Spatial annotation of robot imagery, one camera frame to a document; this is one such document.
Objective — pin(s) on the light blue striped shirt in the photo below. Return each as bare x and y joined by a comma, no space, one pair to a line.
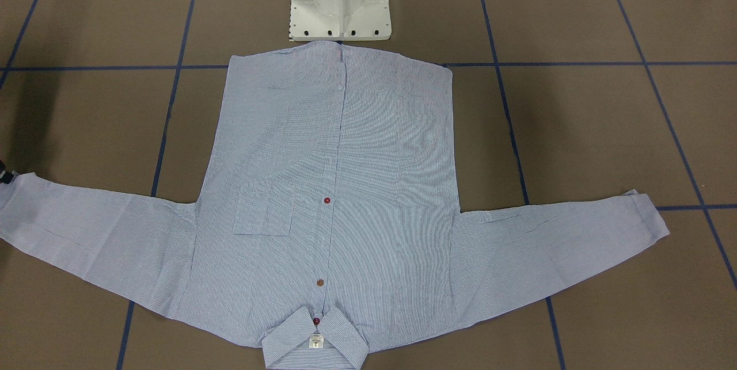
328,225

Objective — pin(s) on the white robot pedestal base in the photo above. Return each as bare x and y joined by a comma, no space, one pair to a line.
340,20

